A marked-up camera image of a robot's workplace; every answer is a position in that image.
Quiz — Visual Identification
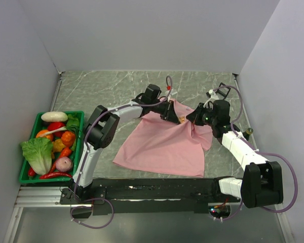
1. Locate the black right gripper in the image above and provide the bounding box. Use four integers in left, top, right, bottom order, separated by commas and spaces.
186, 103, 217, 127

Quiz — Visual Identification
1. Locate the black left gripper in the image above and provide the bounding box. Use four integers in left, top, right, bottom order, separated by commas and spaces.
150, 100, 180, 125

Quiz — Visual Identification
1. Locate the red maple leaf brooch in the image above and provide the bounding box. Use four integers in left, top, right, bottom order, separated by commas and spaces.
178, 116, 186, 124

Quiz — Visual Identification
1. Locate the pink t-shirt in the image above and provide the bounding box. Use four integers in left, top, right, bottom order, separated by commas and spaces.
113, 112, 213, 177

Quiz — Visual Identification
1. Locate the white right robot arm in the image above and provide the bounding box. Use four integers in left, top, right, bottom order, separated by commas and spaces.
186, 100, 283, 208

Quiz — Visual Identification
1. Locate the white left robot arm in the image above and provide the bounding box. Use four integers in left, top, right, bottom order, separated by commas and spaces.
69, 84, 180, 204

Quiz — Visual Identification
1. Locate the black brooch box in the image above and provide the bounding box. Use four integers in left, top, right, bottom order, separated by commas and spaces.
215, 83, 231, 100

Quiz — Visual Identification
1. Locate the green glass bottle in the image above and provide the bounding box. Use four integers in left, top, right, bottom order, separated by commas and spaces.
243, 128, 253, 141

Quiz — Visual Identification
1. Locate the orange carrot toy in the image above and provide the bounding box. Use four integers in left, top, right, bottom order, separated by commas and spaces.
49, 131, 76, 173

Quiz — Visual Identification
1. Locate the yellow pepper toy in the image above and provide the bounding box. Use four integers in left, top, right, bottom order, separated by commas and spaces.
52, 139, 66, 153

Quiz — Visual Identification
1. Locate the white radish toy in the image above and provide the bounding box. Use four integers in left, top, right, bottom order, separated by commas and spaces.
41, 111, 68, 122

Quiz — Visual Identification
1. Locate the purple onion toy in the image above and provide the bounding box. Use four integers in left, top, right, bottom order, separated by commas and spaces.
55, 156, 73, 172

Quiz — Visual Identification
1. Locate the red tomato toy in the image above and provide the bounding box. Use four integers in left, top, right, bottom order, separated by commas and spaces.
47, 122, 65, 138

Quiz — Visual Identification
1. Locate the green plastic crate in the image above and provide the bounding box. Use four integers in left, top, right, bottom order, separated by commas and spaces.
19, 111, 84, 184

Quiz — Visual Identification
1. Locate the orange fruit toy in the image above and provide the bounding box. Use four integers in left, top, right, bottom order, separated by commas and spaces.
36, 130, 54, 141

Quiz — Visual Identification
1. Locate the green lettuce toy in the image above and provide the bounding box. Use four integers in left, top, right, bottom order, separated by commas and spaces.
20, 137, 53, 175

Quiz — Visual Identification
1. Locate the red chili pepper toy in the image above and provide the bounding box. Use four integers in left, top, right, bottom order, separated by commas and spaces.
28, 168, 72, 179

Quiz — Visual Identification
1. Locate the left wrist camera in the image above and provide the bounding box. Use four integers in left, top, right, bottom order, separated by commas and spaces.
166, 86, 178, 97

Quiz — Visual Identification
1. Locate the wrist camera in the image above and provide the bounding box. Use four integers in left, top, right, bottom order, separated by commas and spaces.
204, 88, 219, 108
166, 86, 178, 97

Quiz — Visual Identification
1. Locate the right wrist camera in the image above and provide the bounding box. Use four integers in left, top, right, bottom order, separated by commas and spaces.
204, 88, 219, 108

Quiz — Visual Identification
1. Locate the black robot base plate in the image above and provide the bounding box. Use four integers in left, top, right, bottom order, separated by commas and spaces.
60, 178, 240, 218

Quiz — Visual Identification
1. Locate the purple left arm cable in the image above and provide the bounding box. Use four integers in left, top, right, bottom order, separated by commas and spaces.
70, 75, 173, 230

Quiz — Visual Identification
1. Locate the aluminium table edge rail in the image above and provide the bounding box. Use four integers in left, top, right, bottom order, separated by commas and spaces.
50, 72, 65, 111

